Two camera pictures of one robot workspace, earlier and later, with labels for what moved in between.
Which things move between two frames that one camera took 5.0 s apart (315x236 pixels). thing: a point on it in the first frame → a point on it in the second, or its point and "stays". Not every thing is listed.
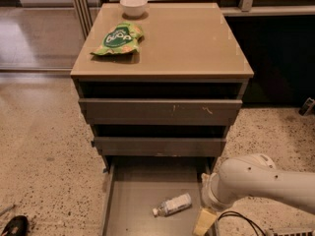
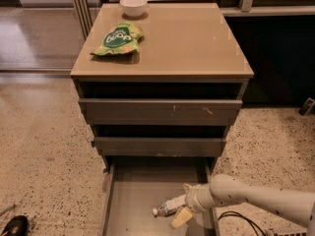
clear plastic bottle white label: [172, 205] stays
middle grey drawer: [158, 146] stays
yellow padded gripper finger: [204, 222] → [184, 213]
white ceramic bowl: [133, 5] stays
